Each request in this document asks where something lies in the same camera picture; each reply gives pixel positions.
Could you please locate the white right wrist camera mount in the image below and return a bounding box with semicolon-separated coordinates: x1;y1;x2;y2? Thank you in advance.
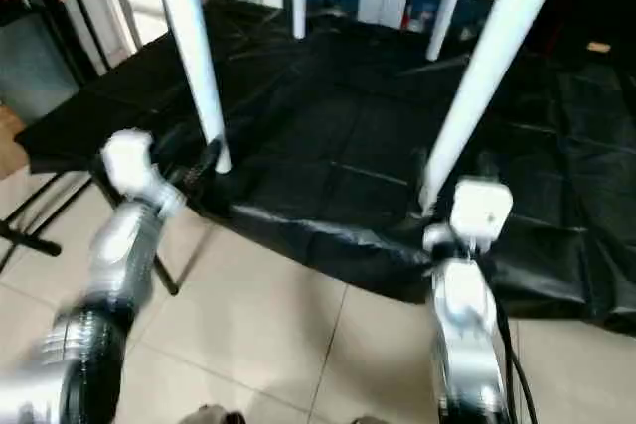
450;178;515;252

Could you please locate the dark left robot foot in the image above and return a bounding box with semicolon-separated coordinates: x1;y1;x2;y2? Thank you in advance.
194;404;246;424

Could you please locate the black plastic mat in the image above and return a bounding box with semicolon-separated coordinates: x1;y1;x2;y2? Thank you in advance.
15;0;636;336

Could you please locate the black metal table leg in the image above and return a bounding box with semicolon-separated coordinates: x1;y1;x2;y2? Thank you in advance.
0;174;100;271
149;245;182;298

